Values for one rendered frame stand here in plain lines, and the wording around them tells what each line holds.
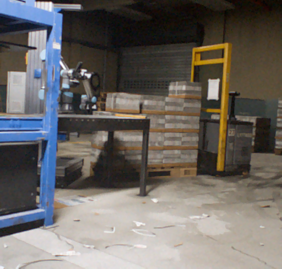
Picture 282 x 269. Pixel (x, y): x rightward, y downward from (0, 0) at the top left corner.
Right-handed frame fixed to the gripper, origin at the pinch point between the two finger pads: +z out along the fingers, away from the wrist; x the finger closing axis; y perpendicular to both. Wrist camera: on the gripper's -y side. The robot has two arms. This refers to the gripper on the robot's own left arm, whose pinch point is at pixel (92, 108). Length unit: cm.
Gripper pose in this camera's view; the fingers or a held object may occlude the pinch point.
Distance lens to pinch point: 504.9
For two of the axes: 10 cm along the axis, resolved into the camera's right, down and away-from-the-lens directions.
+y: 0.6, -10.0, -0.5
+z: 5.1, 0.7, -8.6
